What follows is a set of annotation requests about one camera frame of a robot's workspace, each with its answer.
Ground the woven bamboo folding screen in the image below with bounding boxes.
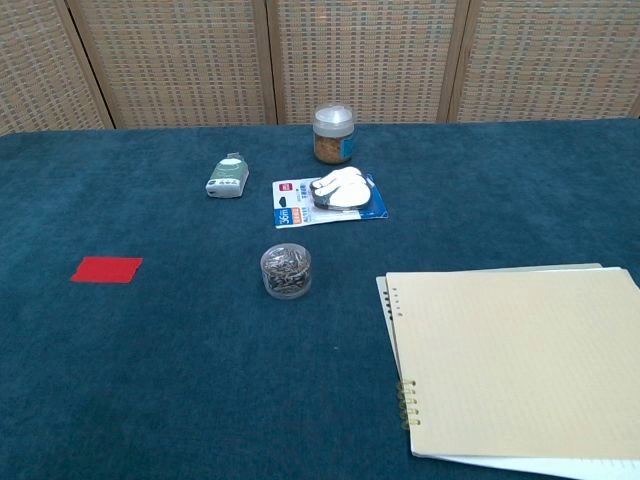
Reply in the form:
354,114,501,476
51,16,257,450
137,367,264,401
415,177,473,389
0,0,640,137

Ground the clear paper clip jar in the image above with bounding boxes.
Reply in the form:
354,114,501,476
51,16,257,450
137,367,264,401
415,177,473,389
259,242,313,301

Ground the blue table cloth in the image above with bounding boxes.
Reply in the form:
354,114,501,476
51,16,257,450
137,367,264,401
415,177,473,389
0,116,640,480

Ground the small green white package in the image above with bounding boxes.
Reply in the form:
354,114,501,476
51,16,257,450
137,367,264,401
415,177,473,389
204,152,251,200

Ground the cream spiral notebook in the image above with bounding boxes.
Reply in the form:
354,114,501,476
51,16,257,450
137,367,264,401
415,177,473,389
375,262,640,480

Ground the clear-lidded jar with brown contents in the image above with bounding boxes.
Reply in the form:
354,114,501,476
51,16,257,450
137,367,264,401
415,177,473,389
313,101,356,165

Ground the correction tape blister pack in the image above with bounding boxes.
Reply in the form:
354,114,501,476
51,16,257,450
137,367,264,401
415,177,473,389
271,165,391,231

